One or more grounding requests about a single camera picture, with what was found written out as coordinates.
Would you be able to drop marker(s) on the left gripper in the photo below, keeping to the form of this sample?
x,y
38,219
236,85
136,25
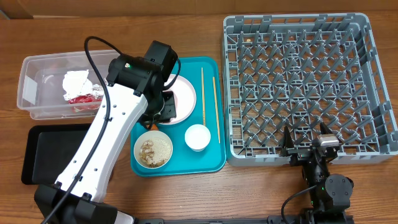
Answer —
x,y
170,111

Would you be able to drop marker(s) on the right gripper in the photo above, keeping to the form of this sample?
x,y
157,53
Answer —
x,y
298,155

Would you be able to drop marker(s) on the white bowl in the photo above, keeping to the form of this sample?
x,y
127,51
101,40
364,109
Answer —
x,y
149,135

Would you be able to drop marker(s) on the peanut shells and rice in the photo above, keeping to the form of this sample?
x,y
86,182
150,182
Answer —
x,y
155,152

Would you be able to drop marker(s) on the red snack wrapper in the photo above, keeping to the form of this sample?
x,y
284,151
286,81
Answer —
x,y
82,100

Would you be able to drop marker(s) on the white napkin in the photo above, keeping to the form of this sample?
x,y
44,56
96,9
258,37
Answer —
x,y
76,83

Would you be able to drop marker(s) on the aluminium foil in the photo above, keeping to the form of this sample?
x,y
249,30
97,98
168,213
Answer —
x,y
97,91

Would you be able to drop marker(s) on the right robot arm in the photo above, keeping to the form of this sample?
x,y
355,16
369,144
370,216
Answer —
x,y
329,193

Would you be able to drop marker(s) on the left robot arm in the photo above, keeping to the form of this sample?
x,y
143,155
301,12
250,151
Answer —
x,y
136,90

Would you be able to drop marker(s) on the orange carrot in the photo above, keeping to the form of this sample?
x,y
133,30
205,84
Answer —
x,y
154,128

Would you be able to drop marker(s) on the large pink plate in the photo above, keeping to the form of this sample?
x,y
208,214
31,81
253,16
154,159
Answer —
x,y
185,99

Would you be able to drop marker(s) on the white cup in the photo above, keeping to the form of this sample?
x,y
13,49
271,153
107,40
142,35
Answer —
x,y
197,137

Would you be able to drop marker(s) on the teal serving tray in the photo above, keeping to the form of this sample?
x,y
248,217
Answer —
x,y
184,160

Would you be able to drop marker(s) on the left wooden chopstick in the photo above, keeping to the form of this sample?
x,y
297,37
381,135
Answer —
x,y
203,96

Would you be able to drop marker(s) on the wooden chopstick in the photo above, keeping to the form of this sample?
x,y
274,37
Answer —
x,y
203,96
216,110

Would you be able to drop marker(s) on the right wooden chopstick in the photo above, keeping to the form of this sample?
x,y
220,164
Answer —
x,y
216,110

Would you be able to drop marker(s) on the grey dish rack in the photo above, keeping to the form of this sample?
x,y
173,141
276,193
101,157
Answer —
x,y
299,71

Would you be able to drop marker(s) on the clear plastic bin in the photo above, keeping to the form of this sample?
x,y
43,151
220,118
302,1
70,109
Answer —
x,y
40,88

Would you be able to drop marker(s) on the black plastic tray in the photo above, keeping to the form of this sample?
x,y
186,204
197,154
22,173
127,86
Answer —
x,y
48,151

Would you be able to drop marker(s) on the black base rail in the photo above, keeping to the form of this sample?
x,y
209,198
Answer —
x,y
269,220

